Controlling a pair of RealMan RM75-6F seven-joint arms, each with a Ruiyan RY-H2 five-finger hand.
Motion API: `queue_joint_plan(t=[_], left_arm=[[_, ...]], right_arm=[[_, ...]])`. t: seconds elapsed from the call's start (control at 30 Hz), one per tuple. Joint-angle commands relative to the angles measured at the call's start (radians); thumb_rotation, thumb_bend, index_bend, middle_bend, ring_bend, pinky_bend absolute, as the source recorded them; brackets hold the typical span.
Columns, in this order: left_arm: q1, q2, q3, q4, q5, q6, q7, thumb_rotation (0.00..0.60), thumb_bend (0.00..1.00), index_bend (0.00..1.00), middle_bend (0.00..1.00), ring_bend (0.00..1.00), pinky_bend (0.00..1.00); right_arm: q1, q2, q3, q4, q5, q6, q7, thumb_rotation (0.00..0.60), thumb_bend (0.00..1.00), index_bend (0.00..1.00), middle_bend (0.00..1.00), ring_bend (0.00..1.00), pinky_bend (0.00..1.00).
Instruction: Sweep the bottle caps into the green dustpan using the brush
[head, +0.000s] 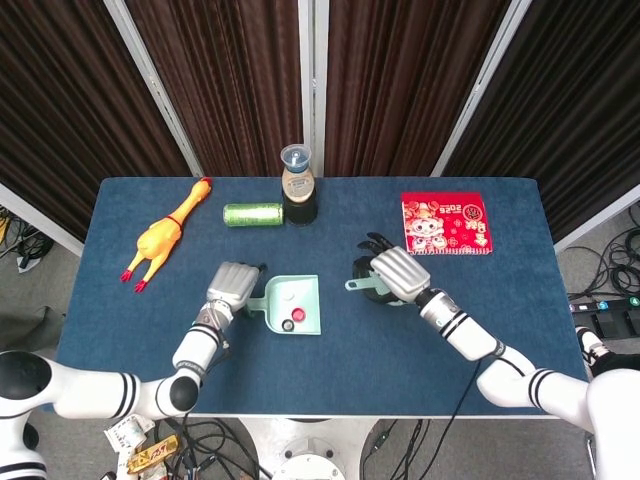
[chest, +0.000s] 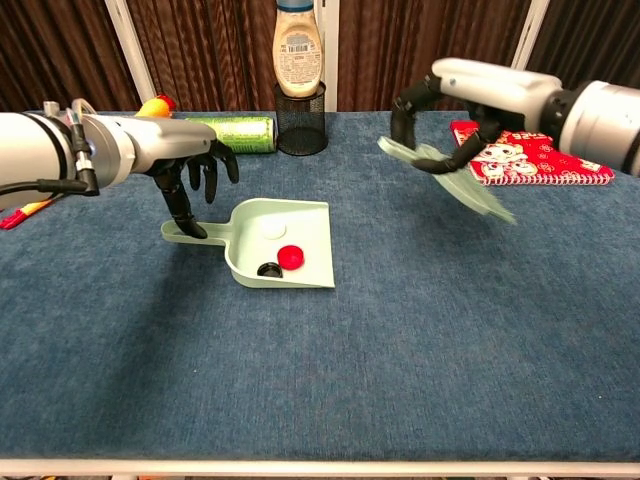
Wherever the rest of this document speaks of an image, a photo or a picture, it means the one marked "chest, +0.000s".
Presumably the blue table cloth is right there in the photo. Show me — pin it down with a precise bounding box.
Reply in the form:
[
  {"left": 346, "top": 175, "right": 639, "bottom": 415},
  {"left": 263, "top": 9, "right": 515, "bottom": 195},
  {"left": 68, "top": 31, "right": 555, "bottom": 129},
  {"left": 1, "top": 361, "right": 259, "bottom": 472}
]
[{"left": 0, "top": 110, "right": 640, "bottom": 463}]

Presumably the black mesh cup holder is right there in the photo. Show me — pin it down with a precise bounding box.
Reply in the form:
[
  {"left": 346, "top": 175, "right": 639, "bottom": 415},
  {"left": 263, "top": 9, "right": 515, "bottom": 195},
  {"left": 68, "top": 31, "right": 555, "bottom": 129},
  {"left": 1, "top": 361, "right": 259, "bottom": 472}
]
[{"left": 274, "top": 80, "right": 330, "bottom": 156}]

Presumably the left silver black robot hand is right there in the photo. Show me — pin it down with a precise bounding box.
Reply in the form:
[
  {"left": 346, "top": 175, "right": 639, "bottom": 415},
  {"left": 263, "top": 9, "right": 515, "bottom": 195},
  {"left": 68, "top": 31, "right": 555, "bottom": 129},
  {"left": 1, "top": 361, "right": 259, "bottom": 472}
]
[{"left": 81, "top": 113, "right": 241, "bottom": 241}]

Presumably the mint green plastic dustpan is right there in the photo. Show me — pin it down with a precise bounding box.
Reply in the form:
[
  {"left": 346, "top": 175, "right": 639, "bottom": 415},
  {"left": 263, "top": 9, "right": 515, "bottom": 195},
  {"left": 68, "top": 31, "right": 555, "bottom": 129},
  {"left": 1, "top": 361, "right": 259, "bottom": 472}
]
[{"left": 160, "top": 197, "right": 337, "bottom": 291}]

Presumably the red spiral notebook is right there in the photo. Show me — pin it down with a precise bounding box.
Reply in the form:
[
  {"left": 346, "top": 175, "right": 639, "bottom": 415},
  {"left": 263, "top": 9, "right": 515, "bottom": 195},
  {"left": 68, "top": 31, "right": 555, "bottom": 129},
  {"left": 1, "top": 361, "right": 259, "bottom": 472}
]
[{"left": 449, "top": 119, "right": 616, "bottom": 188}]

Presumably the white table frame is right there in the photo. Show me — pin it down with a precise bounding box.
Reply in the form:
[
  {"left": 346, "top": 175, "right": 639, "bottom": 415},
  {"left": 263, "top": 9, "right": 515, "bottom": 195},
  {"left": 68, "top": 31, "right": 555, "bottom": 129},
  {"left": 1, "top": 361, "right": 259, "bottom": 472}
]
[{"left": 0, "top": 456, "right": 640, "bottom": 479}]

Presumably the red bottle cap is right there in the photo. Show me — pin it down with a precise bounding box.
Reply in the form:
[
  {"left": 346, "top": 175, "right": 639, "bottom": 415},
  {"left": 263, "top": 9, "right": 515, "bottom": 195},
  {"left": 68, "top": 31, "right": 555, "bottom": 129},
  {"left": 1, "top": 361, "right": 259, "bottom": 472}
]
[{"left": 276, "top": 244, "right": 308, "bottom": 270}]

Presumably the mint green hand brush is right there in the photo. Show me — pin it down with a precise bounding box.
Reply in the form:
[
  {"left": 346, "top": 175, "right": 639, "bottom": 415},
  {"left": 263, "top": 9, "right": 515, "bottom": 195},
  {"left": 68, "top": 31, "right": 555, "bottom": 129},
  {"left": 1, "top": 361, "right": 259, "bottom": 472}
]
[{"left": 376, "top": 135, "right": 518, "bottom": 226}]

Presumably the dark brown pleated curtain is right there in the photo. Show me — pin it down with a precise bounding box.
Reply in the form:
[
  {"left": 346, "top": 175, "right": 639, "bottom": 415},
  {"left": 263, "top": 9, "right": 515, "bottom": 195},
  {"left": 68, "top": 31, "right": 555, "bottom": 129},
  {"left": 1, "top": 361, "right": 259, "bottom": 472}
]
[
  {"left": 338, "top": 0, "right": 532, "bottom": 113},
  {"left": 527, "top": 0, "right": 640, "bottom": 90},
  {"left": 124, "top": 0, "right": 281, "bottom": 121},
  {"left": 0, "top": 0, "right": 142, "bottom": 115}
]

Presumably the green drink can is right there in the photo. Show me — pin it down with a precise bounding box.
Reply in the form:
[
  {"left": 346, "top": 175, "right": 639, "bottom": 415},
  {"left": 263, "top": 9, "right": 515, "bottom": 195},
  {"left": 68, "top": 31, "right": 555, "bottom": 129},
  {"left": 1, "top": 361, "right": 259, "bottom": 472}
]
[{"left": 185, "top": 116, "right": 279, "bottom": 155}]

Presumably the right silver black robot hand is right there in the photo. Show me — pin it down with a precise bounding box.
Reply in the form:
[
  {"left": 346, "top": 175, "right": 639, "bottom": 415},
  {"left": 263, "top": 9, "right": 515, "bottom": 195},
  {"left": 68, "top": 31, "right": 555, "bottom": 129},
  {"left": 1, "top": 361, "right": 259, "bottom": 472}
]
[{"left": 390, "top": 57, "right": 565, "bottom": 175}]

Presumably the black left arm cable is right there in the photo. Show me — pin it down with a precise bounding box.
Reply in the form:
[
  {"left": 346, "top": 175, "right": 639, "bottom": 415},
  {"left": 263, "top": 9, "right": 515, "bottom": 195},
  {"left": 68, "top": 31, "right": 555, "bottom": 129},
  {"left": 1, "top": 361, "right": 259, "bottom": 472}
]
[{"left": 0, "top": 149, "right": 100, "bottom": 197}]

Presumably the beige sauce bottle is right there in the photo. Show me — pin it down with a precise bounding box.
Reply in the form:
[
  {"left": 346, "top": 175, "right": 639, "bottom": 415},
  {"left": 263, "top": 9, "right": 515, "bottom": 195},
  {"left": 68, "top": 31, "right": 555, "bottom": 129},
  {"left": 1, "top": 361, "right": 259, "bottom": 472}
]
[{"left": 272, "top": 0, "right": 324, "bottom": 98}]

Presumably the white partition post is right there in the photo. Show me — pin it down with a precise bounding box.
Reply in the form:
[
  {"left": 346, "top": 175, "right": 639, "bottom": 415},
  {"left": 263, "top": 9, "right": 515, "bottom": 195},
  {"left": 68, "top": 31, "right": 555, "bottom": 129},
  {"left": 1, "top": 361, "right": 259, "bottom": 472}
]
[
  {"left": 104, "top": 0, "right": 159, "bottom": 104},
  {"left": 321, "top": 0, "right": 341, "bottom": 113},
  {"left": 509, "top": 0, "right": 552, "bottom": 72}
]

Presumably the yellow rubber chicken toy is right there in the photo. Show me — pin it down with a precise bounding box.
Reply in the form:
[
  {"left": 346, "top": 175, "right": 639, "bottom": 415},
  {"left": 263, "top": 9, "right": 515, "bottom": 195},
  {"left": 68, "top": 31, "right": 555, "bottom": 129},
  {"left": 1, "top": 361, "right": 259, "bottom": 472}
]
[{"left": 0, "top": 94, "right": 178, "bottom": 231}]

